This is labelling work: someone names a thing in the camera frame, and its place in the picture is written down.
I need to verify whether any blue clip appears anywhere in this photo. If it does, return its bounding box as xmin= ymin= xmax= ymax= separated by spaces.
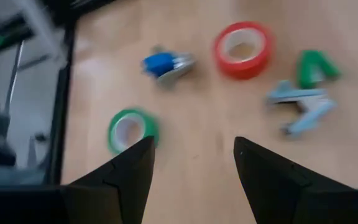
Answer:
xmin=150 ymin=45 xmax=197 ymax=90

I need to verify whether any green mini stapler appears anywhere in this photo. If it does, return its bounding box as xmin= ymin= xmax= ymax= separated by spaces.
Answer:
xmin=296 ymin=49 xmax=341 ymax=90

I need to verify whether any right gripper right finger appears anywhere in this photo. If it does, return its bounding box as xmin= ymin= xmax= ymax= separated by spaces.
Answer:
xmin=232 ymin=136 xmax=356 ymax=224

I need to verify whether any green tape roll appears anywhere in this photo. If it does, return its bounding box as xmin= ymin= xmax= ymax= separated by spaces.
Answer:
xmin=107 ymin=107 xmax=161 ymax=156

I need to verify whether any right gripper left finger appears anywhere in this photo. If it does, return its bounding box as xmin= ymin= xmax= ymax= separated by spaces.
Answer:
xmin=61 ymin=135 xmax=156 ymax=224

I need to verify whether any red tape roll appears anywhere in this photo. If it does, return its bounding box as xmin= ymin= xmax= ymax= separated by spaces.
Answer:
xmin=213 ymin=21 xmax=275 ymax=80

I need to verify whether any black box green light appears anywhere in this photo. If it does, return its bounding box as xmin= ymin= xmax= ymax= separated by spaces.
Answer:
xmin=0 ymin=14 xmax=34 ymax=59

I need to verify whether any light blue staple remover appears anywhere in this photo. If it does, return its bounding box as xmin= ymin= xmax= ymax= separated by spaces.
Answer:
xmin=265 ymin=80 xmax=337 ymax=138

